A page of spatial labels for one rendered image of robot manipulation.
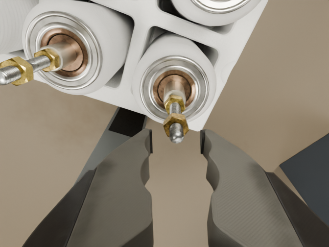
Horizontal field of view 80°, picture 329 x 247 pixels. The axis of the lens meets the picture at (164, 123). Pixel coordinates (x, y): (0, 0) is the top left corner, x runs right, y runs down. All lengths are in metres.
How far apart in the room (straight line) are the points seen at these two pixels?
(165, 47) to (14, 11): 0.17
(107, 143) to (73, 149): 0.31
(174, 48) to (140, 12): 0.09
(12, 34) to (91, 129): 0.34
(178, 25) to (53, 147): 0.51
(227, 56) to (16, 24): 0.26
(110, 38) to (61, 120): 0.40
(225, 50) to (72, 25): 0.18
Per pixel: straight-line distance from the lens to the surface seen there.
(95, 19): 0.23
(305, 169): 0.64
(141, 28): 0.28
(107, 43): 0.22
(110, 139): 0.34
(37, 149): 0.69
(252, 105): 0.54
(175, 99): 0.18
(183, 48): 0.21
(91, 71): 0.23
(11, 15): 0.29
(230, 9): 0.21
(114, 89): 0.31
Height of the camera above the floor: 0.46
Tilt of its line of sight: 61 degrees down
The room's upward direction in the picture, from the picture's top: 177 degrees counter-clockwise
